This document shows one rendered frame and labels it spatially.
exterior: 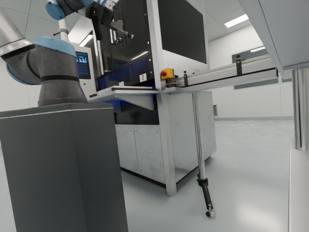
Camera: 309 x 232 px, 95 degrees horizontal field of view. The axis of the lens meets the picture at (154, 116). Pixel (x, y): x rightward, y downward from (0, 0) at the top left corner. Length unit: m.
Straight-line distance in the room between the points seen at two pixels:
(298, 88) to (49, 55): 0.82
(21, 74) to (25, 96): 5.66
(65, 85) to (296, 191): 0.66
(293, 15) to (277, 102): 5.24
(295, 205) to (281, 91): 5.13
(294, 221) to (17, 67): 0.82
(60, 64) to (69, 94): 0.10
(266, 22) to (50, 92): 0.54
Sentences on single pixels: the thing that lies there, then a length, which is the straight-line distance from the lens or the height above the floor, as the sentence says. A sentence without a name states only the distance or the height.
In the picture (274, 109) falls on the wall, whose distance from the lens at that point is 5.49.
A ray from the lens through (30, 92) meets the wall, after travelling 6.40.
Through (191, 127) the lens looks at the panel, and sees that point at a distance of 1.48.
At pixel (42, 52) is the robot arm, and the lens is 0.60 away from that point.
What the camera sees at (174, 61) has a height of 1.13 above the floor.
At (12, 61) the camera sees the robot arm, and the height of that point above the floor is 0.96.
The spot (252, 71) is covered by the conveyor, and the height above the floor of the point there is 0.89.
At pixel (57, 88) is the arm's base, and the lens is 0.55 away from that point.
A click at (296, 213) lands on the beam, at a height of 0.55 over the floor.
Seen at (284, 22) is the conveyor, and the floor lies 0.84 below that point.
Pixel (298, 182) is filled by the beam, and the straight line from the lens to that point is 0.48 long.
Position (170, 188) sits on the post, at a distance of 1.32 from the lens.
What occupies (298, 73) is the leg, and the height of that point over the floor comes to 0.81.
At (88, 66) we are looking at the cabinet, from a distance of 1.96.
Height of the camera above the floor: 0.75
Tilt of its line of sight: 4 degrees down
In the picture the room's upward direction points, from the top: 6 degrees counter-clockwise
